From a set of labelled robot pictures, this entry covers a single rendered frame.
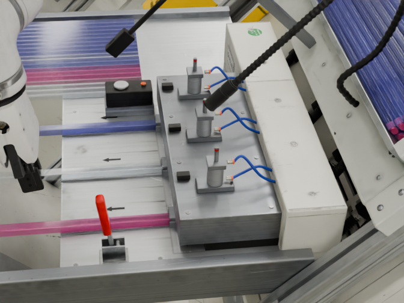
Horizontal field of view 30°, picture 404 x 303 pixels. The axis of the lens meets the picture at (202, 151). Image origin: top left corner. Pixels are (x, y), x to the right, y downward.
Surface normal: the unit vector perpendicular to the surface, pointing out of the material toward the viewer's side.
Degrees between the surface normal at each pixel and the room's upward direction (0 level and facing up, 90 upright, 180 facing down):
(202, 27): 43
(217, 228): 90
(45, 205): 0
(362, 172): 90
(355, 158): 90
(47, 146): 90
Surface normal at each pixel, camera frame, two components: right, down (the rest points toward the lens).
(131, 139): 0.04, -0.78
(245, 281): 0.14, 0.62
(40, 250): 0.71, -0.61
